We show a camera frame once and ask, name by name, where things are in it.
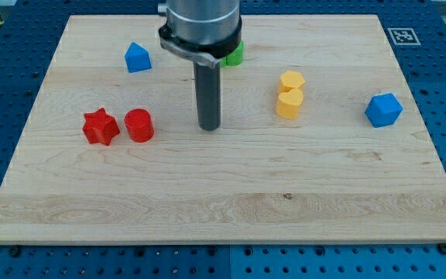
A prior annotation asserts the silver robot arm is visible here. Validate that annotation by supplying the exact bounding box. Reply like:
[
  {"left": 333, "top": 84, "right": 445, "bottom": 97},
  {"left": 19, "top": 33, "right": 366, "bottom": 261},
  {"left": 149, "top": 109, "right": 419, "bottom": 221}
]
[{"left": 157, "top": 0, "right": 242, "bottom": 69}]

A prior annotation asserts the yellow heart block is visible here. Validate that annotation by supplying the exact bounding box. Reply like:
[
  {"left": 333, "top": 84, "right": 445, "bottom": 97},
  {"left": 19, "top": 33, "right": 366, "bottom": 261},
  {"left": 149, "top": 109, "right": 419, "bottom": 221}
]
[{"left": 276, "top": 88, "right": 304, "bottom": 119}]

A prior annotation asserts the light wooden board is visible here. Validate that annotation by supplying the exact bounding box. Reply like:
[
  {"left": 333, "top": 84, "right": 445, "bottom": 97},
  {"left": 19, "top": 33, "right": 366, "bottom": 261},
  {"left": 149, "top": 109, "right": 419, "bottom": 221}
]
[{"left": 0, "top": 15, "right": 446, "bottom": 246}]

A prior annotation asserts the blue pentagon block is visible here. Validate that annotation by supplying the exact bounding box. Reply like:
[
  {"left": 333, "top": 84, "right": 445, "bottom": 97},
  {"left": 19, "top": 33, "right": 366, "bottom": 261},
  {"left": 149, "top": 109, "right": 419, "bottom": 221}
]
[{"left": 124, "top": 43, "right": 152, "bottom": 73}]

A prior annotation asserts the green block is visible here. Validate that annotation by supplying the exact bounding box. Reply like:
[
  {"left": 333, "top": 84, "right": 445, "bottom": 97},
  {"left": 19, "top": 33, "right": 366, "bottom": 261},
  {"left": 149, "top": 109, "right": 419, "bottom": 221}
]
[{"left": 221, "top": 40, "right": 245, "bottom": 67}]

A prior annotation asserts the red cylinder block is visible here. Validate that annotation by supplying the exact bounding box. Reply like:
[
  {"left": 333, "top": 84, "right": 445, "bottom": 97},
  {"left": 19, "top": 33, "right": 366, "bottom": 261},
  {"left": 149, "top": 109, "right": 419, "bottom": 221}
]
[{"left": 124, "top": 108, "right": 154, "bottom": 143}]

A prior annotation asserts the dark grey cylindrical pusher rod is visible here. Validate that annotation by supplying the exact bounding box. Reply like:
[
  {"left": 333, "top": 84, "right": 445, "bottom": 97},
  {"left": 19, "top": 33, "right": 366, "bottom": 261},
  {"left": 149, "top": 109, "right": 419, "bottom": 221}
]
[{"left": 194, "top": 63, "right": 221, "bottom": 131}]

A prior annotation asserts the white fiducial marker tag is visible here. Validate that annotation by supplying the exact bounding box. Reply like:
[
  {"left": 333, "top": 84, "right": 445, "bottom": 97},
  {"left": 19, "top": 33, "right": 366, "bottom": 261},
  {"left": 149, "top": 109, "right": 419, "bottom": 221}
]
[{"left": 388, "top": 27, "right": 420, "bottom": 46}]

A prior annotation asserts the red star block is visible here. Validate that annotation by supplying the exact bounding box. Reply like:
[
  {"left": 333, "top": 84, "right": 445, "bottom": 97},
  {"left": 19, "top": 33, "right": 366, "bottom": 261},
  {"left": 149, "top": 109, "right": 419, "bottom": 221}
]
[{"left": 82, "top": 108, "right": 120, "bottom": 146}]

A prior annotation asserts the yellow hexagon block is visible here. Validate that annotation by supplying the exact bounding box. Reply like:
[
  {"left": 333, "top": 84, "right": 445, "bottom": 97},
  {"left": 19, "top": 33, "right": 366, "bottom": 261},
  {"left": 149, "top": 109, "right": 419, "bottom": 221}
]
[{"left": 277, "top": 71, "right": 306, "bottom": 93}]

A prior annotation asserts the blue hexagon block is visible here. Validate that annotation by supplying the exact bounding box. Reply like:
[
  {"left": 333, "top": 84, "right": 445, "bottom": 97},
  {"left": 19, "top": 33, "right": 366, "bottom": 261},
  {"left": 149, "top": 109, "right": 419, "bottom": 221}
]
[{"left": 365, "top": 93, "right": 403, "bottom": 128}]

